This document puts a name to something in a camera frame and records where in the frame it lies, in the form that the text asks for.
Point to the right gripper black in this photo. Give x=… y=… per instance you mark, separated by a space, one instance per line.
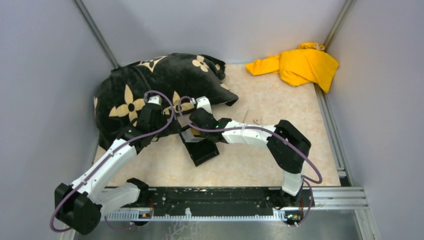
x=202 y=134

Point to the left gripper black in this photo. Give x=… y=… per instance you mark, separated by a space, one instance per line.
x=172 y=128

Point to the beige card holder wallet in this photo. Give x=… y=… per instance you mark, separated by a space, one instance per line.
x=253 y=117

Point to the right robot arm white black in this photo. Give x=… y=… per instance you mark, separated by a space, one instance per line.
x=288 y=146

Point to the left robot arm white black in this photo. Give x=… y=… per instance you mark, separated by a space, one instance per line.
x=82 y=204

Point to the black card tray box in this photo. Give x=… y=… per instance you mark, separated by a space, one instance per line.
x=201 y=152

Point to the black floral plush pillow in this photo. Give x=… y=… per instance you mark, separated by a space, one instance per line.
x=119 y=98

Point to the yellow cloth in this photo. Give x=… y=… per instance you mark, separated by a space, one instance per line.
x=308 y=63

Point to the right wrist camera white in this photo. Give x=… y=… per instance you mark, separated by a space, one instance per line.
x=203 y=103

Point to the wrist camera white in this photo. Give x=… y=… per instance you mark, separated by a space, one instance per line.
x=203 y=103
x=155 y=99

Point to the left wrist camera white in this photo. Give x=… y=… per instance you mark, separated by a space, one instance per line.
x=155 y=99

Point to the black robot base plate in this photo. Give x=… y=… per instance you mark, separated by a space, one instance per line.
x=224 y=201

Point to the white toothed cable strip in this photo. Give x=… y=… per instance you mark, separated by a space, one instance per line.
x=135 y=215

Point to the aluminium front rail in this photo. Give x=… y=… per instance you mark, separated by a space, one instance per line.
x=340 y=198

